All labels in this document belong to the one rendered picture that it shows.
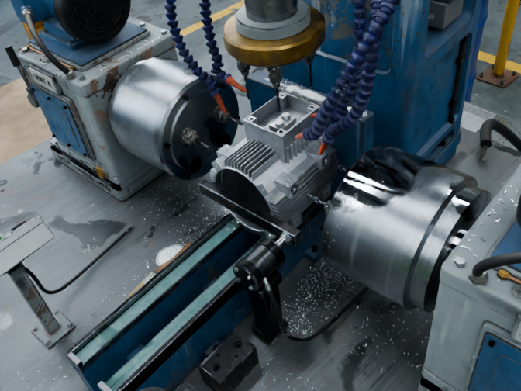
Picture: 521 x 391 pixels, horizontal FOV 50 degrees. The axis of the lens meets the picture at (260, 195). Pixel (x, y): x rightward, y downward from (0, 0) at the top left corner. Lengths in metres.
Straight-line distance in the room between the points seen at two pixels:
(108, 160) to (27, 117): 1.92
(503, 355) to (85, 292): 0.88
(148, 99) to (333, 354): 0.65
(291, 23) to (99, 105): 0.57
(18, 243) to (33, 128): 2.13
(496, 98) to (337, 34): 2.14
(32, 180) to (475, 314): 1.26
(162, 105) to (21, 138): 2.03
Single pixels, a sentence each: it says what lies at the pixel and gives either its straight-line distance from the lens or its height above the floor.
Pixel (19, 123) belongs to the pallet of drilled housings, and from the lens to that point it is 3.30.
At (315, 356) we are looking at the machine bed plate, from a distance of 1.13.
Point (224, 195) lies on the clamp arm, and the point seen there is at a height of 1.03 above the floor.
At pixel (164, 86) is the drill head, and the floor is 1.16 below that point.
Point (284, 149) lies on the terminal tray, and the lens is 1.06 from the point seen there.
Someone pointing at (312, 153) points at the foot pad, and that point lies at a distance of 1.11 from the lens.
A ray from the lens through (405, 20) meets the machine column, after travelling 1.07.
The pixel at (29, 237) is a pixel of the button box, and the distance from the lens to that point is 1.11.
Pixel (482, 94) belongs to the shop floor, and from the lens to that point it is 3.27.
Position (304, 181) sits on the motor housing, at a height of 1.04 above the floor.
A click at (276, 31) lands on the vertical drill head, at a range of 0.94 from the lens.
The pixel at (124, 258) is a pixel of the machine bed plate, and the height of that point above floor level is 0.80.
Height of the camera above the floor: 1.78
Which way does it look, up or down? 43 degrees down
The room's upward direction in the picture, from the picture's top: 8 degrees counter-clockwise
